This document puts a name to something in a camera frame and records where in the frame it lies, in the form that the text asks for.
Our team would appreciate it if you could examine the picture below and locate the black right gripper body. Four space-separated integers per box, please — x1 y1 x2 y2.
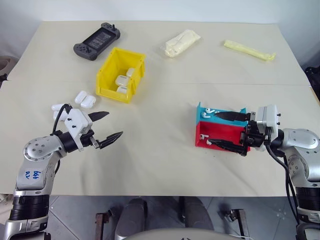
239 111 274 157

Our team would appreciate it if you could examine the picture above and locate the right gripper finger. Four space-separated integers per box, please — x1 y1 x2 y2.
209 137 245 156
214 111 251 124

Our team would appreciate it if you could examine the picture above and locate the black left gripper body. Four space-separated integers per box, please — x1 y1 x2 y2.
79 129 101 149

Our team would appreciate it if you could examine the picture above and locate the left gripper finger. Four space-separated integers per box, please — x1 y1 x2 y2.
96 131 124 150
89 111 110 123

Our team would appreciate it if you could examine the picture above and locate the yellow plastic bin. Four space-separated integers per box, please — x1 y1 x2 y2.
95 47 147 105

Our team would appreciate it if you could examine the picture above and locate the blue plastic tray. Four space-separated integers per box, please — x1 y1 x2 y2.
196 101 249 126

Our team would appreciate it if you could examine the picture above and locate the red plastic tray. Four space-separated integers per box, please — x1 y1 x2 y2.
194 120 252 153

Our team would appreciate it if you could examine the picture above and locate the pale yellow rolled bag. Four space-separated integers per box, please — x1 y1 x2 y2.
222 39 277 63

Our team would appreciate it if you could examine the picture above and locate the grey handheld game console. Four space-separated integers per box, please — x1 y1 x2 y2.
73 22 122 62

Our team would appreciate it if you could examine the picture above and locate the black background equipment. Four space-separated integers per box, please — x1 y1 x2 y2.
304 65 320 104

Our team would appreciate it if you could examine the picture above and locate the clear bag of cream material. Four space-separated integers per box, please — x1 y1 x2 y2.
159 29 202 60

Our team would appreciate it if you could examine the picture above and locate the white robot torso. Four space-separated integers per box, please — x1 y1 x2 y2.
134 226 244 240

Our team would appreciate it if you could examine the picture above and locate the beige round object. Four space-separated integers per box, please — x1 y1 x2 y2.
0 55 14 82

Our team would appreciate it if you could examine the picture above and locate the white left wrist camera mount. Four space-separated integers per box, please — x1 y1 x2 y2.
65 107 93 152

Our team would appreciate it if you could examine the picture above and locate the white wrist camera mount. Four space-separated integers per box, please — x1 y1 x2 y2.
254 104 281 153
65 107 93 152

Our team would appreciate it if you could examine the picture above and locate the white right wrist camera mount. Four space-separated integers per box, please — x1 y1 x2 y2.
254 104 281 153

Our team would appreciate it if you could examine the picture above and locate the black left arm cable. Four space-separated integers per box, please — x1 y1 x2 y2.
51 103 72 137

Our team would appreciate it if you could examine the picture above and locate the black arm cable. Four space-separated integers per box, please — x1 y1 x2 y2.
264 141 301 226
51 103 72 137

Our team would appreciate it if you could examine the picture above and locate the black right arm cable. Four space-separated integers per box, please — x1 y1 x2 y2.
264 141 301 226

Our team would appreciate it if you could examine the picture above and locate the rusty metal table bracket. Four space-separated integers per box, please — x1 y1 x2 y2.
95 210 114 240
225 208 251 239

